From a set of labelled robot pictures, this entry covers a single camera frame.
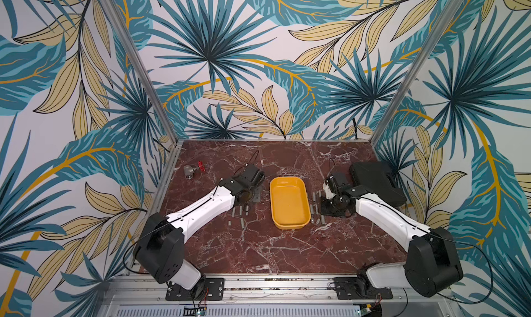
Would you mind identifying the yellow plastic storage tray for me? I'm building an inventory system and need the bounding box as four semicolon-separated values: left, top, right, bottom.
270;177;311;230

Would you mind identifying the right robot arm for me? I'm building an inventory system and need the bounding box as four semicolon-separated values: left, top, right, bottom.
319;173;463;298

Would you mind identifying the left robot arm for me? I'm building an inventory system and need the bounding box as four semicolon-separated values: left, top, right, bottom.
132;164;265;299

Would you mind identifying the black plastic tool case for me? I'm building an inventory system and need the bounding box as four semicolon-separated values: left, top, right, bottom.
349;161;407;208

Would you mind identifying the metal valve red handle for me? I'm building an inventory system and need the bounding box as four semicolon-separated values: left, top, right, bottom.
183;161;206;180

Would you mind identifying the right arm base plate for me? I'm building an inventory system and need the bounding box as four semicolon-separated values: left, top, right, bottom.
329;277;393;301

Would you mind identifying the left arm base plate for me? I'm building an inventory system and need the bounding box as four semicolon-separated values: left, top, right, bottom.
165;277;225;303

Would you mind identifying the aluminium front rail frame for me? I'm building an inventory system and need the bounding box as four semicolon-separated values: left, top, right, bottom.
97;274;463;316

